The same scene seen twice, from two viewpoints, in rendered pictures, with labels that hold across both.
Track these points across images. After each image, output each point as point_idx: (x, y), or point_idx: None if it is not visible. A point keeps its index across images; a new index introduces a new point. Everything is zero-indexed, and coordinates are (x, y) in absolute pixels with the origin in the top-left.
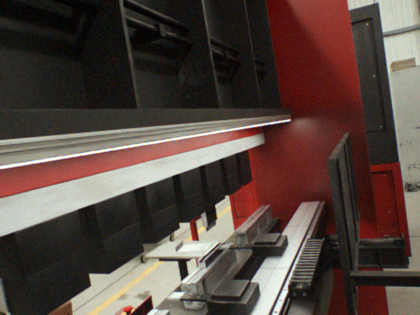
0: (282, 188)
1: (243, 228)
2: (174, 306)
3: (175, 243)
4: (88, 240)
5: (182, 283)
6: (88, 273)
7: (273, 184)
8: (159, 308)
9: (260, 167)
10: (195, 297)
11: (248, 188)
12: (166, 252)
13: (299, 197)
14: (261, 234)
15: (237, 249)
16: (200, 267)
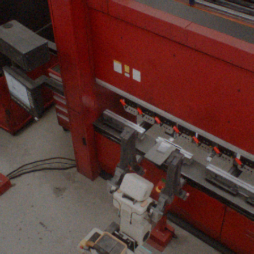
0: (107, 97)
1: (139, 128)
2: (185, 168)
3: (149, 153)
4: (235, 155)
5: (190, 158)
6: (232, 163)
7: (104, 97)
8: (184, 172)
9: (98, 92)
10: (214, 155)
11: (93, 106)
12: (161, 157)
13: (113, 97)
14: (177, 127)
15: (142, 139)
16: (180, 151)
